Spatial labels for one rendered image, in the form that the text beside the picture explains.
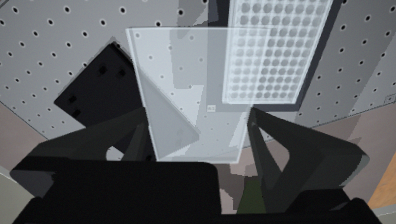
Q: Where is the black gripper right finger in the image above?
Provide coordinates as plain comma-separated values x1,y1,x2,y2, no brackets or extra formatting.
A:
247,107,370,213

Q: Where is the white multi-well plate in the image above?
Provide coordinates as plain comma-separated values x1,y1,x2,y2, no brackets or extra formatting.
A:
228,0,333,104

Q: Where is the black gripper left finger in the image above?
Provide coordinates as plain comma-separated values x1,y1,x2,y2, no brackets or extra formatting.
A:
27,107,149,161

